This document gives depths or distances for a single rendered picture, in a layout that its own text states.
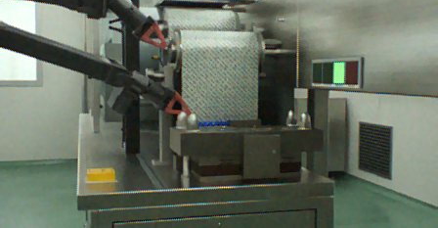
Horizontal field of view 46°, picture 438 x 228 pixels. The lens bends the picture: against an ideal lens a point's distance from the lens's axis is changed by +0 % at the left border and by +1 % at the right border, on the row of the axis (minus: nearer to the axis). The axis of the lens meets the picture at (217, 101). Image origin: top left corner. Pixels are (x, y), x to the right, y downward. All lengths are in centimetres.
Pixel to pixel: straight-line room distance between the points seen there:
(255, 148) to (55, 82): 583
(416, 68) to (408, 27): 8
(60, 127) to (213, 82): 564
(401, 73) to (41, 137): 631
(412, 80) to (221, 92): 67
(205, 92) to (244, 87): 12
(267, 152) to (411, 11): 54
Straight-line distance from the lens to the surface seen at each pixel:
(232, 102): 156
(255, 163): 137
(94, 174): 139
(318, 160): 183
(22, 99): 710
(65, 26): 709
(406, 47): 108
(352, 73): 123
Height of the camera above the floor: 118
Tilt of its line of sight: 3 degrees down
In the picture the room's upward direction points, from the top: straight up
